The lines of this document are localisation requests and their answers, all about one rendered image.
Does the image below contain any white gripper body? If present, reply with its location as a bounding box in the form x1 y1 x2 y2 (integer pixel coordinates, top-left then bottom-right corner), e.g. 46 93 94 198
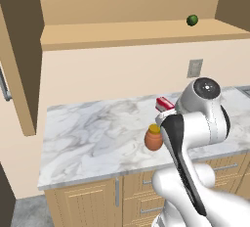
154 108 179 127

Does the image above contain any red snack bar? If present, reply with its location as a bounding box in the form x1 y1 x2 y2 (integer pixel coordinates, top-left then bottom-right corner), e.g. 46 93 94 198
154 96 176 114

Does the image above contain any brown honey bottle yellow cap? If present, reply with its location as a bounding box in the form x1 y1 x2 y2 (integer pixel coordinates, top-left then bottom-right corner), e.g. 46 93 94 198
144 123 164 153

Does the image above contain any light wood drawer front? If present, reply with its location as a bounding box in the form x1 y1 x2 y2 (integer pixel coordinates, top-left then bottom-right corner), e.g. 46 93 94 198
194 152 250 181
122 169 164 201
122 194 166 227

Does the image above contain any grey hob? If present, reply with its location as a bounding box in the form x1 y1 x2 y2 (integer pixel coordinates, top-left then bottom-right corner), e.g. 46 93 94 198
235 85 250 99

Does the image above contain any green lime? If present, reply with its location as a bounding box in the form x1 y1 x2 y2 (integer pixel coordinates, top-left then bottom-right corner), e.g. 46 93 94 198
186 14 199 27

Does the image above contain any light wood base cabinet door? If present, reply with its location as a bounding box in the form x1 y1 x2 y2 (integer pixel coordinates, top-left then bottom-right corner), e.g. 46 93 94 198
44 176 124 227

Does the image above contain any dark brown tall cabinet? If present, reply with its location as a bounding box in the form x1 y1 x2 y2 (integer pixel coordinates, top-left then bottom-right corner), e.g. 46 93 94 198
0 161 17 227

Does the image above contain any grey wall outlet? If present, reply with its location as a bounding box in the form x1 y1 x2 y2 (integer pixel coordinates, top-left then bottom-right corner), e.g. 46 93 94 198
186 58 204 79

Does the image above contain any grey base cabinet door handle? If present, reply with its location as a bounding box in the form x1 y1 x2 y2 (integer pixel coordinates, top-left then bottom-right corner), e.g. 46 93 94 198
114 177 121 208

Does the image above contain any open wooden wall cabinet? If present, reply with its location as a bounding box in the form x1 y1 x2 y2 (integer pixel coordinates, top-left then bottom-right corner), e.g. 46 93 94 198
34 0 250 52

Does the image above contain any grey wall cabinet door handle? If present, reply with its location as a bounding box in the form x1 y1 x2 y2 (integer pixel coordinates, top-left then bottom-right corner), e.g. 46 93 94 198
0 67 13 102

